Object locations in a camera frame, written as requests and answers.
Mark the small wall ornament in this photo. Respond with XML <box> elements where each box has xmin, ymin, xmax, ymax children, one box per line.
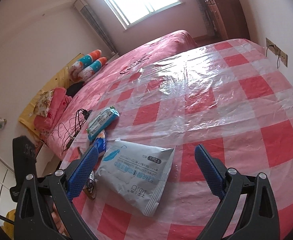
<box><xmin>0</xmin><ymin>108</ymin><xmax>7</xmax><ymax>130</ymax></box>

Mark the black socket cable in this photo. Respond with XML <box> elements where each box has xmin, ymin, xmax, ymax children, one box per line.
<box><xmin>266</xmin><ymin>44</ymin><xmax>281</xmax><ymax>68</ymax></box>

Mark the standing air conditioner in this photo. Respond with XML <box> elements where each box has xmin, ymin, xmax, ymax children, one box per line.
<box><xmin>74</xmin><ymin>0</ymin><xmax>118</xmax><ymax>56</ymax></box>

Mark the bed with pink sheet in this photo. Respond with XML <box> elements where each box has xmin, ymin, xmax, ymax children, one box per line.
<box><xmin>35</xmin><ymin>30</ymin><xmax>199</xmax><ymax>163</ymax></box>

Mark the brown wooden wardrobe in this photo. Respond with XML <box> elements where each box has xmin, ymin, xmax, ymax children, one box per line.
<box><xmin>203</xmin><ymin>0</ymin><xmax>251</xmax><ymax>42</ymax></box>

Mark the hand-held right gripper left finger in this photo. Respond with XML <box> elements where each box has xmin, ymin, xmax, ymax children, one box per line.
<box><xmin>14</xmin><ymin>145</ymin><xmax>100</xmax><ymax>240</ymax></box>

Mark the folded pink blanket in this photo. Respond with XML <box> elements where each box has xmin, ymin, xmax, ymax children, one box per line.
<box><xmin>34</xmin><ymin>87</ymin><xmax>71</xmax><ymax>131</ymax></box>

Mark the tangle of thin cables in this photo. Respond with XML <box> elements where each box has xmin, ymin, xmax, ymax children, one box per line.
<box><xmin>45</xmin><ymin>110</ymin><xmax>87</xmax><ymax>156</ymax></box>

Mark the pale blue wipes pack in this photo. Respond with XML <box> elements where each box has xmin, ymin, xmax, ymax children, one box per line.
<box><xmin>87</xmin><ymin>107</ymin><xmax>120</xmax><ymax>142</ymax></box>

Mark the black cloth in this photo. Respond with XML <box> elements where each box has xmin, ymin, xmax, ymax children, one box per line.
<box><xmin>66</xmin><ymin>81</ymin><xmax>85</xmax><ymax>97</ymax></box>

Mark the blue snack packet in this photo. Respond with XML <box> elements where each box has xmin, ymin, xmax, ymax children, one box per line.
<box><xmin>94</xmin><ymin>130</ymin><xmax>107</xmax><ymax>158</ymax></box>

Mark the orange teal bolster pillow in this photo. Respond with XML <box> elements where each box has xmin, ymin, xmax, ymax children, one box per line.
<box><xmin>70</xmin><ymin>50</ymin><xmax>103</xmax><ymax>80</ymax></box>
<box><xmin>78</xmin><ymin>57</ymin><xmax>108</xmax><ymax>84</ymax></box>

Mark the window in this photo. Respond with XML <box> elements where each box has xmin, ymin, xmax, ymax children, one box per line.
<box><xmin>99</xmin><ymin>0</ymin><xmax>182</xmax><ymax>30</ymax></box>

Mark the floral pillow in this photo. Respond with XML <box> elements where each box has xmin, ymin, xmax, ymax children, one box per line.
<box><xmin>34</xmin><ymin>90</ymin><xmax>55</xmax><ymax>117</ymax></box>

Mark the person's left hand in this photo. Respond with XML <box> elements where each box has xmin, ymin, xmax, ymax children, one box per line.
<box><xmin>51</xmin><ymin>200</ymin><xmax>70</xmax><ymax>236</ymax></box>

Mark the yellow bag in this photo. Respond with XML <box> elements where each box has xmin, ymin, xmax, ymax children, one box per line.
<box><xmin>2</xmin><ymin>210</ymin><xmax>17</xmax><ymax>240</ymax></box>

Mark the yellow star print sheet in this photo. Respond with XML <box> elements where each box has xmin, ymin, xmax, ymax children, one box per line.
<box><xmin>18</xmin><ymin>53</ymin><xmax>84</xmax><ymax>133</ymax></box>

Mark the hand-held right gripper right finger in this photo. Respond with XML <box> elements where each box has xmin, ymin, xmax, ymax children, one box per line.
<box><xmin>195</xmin><ymin>144</ymin><xmax>281</xmax><ymax>240</ymax></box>

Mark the grey wipes pouch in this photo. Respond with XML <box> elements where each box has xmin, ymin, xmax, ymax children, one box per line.
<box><xmin>95</xmin><ymin>138</ymin><xmax>176</xmax><ymax>217</ymax></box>

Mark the thick black cable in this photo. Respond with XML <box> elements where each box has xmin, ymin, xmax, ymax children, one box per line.
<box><xmin>0</xmin><ymin>212</ymin><xmax>15</xmax><ymax>225</ymax></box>

